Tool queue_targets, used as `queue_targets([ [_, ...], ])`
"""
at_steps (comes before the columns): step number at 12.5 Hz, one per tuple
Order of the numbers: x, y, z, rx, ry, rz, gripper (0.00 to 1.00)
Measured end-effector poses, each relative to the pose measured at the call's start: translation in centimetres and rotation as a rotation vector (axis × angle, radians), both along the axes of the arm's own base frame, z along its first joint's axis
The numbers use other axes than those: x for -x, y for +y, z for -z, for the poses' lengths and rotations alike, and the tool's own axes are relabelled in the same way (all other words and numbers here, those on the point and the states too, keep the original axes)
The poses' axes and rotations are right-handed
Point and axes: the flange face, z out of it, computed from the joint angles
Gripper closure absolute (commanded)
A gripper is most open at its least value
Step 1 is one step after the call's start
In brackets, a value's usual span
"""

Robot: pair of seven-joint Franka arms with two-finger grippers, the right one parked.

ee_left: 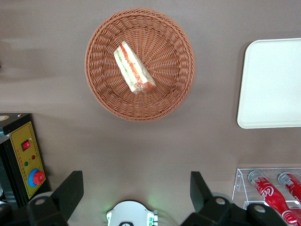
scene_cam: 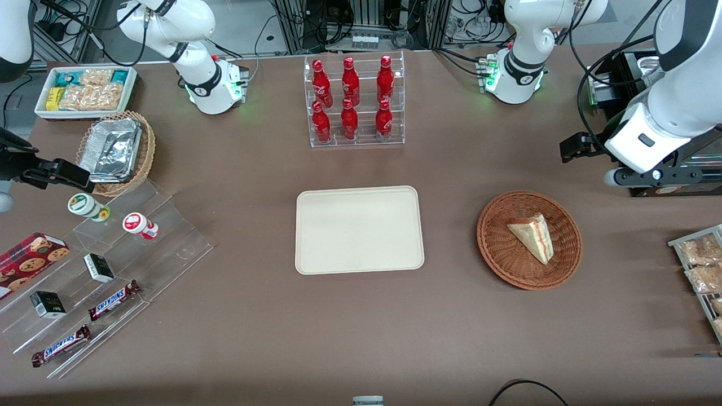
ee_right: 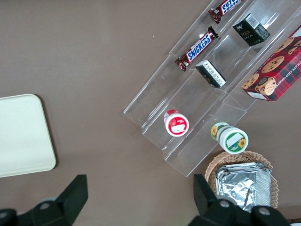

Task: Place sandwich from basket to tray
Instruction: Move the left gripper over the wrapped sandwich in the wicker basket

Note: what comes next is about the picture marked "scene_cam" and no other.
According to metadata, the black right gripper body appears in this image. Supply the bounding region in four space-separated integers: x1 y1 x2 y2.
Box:
0 128 58 182

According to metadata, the triangle sandwich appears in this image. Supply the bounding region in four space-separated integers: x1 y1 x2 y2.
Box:
506 213 555 266

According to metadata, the light tan wicker basket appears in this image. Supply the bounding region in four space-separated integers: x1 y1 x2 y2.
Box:
76 110 156 197

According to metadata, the brown round wicker basket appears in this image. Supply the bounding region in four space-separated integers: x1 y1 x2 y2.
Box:
476 190 583 292

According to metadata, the cream plastic tray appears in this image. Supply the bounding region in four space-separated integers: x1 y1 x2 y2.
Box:
294 185 425 276

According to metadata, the green-lid white jar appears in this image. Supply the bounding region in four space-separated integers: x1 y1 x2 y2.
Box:
67 192 111 223

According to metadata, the silver foil container stack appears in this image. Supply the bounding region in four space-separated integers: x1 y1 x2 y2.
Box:
78 117 143 184

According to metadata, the red-lid white jar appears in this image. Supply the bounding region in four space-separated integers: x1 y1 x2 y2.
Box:
122 211 160 241

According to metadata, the large clear cracker bag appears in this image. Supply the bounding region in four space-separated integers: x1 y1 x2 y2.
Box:
58 83 124 112

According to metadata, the red tartan cookie box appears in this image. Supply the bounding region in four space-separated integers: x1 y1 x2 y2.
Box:
0 232 72 300

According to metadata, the small black carton box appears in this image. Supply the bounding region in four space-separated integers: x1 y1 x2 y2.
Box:
83 253 116 284
29 290 67 320

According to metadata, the white plastic snack bin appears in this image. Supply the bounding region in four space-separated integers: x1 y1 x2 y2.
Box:
34 64 139 122

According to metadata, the small clear cracker bag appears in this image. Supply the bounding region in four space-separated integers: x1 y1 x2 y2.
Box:
79 68 114 86

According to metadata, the grey metal snack rack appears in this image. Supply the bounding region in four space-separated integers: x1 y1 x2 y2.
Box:
667 224 722 346

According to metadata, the clear acrylic stepped shelf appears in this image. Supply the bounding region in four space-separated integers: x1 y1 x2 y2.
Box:
0 179 214 380

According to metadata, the Snickers chocolate bar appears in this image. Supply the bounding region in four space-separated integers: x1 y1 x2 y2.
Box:
87 279 142 323
30 324 91 369

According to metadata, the red cola bottle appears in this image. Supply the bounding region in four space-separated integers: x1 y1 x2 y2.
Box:
312 59 334 108
375 98 394 142
340 98 359 141
376 55 395 104
341 57 360 107
311 100 332 144

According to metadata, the clear acrylic bottle rack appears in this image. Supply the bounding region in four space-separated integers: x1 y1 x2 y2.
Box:
303 50 406 149

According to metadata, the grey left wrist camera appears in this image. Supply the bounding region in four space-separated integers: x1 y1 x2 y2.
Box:
604 165 707 190

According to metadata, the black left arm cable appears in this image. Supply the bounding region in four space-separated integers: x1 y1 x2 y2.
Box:
568 0 669 148

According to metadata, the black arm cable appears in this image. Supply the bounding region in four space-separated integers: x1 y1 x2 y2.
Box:
568 0 669 148
38 0 148 67

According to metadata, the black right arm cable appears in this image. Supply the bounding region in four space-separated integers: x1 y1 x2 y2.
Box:
38 0 148 67

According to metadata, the black loose cable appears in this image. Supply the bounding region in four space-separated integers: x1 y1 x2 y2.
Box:
487 378 571 406

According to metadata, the aluminium frame rack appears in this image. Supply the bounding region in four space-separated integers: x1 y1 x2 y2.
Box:
270 0 453 55

